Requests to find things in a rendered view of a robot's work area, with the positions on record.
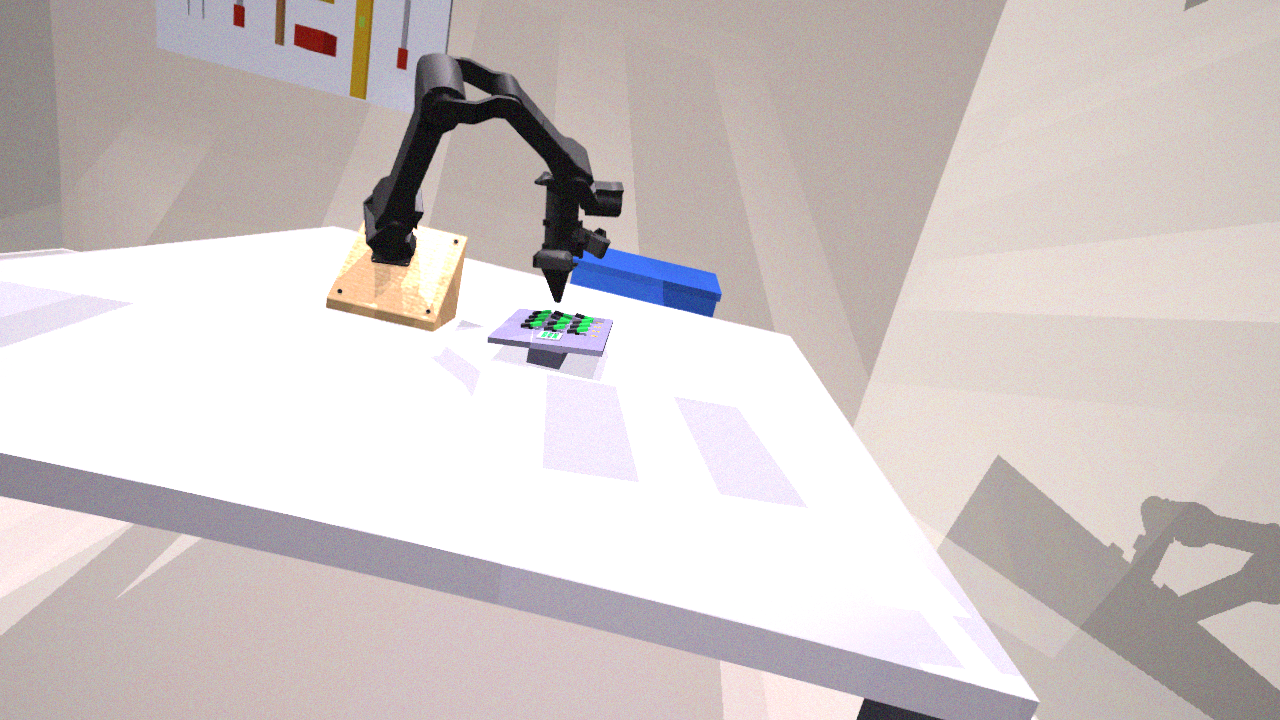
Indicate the pale lavender switch panel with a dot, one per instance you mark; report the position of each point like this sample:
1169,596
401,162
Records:
550,336

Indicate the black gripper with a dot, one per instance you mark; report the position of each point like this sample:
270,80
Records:
556,259

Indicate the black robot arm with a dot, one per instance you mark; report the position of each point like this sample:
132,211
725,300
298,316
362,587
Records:
396,206

